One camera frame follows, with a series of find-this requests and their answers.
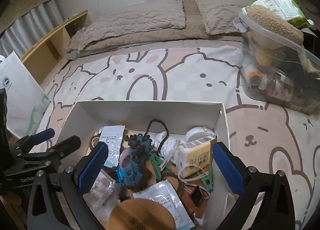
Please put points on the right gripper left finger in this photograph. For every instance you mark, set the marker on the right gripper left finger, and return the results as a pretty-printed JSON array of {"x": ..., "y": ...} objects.
[{"x": 45, "y": 210}]

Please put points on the white cardboard box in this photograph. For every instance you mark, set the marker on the white cardboard box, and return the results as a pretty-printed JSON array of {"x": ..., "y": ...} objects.
[{"x": 87, "y": 117}]

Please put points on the left beige pillow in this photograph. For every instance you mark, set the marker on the left beige pillow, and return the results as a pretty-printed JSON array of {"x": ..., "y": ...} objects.
[{"x": 143, "y": 17}]

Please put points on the white tote bag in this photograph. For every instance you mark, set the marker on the white tote bag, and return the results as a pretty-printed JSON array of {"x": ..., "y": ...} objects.
[{"x": 26, "y": 100}]

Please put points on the grey curtain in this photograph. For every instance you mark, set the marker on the grey curtain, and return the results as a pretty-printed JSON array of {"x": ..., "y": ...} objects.
[{"x": 29, "y": 28}]

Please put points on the wooden headboard shelf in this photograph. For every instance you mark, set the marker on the wooden headboard shelf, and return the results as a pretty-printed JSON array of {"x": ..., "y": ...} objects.
[{"x": 47, "y": 55}]

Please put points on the green snack bag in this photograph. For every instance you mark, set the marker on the green snack bag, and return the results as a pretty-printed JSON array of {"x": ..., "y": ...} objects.
[{"x": 287, "y": 10}]

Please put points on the white foil sachet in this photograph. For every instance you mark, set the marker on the white foil sachet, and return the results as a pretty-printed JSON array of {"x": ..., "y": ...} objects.
[{"x": 112, "y": 136}]

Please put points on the cartoon animal bed sheet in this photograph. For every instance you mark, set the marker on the cartoon animal bed sheet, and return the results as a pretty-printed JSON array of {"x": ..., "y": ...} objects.
[{"x": 263, "y": 132}]

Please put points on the right beige pillow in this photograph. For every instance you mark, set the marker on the right beige pillow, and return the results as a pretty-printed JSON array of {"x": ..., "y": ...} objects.
[{"x": 218, "y": 15}]

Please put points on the brown tape roll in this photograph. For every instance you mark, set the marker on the brown tape roll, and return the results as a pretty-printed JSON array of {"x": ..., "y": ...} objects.
[{"x": 93, "y": 142}]

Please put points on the round cork coaster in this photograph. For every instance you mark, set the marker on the round cork coaster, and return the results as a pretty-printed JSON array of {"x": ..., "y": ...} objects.
[{"x": 141, "y": 214}]

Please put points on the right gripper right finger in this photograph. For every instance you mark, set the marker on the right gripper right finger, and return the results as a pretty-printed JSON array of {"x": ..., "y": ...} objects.
[{"x": 276, "y": 210}]

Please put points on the press-on nails box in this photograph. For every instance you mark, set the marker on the press-on nails box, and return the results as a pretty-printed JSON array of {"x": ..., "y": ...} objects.
[{"x": 101, "y": 190}]

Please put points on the beige pillow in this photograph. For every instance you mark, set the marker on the beige pillow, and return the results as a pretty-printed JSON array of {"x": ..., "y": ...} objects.
[
  {"x": 143, "y": 17},
  {"x": 218, "y": 15}
]

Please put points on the brown fuzzy plush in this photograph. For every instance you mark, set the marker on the brown fuzzy plush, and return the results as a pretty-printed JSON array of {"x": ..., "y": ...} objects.
[{"x": 274, "y": 23}]

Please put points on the small yellow carton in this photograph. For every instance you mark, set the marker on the small yellow carton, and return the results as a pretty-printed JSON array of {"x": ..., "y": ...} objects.
[{"x": 194, "y": 156}]

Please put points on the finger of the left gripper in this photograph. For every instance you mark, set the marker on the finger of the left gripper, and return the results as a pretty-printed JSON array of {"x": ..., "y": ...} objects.
[
  {"x": 28, "y": 142},
  {"x": 62, "y": 149}
]

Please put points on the blue crochet pouch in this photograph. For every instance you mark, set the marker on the blue crochet pouch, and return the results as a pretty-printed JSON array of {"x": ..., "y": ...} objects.
[{"x": 136, "y": 174}]

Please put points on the clear plastic storage bin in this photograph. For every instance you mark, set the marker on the clear plastic storage bin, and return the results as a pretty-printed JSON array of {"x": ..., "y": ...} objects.
[{"x": 277, "y": 70}]

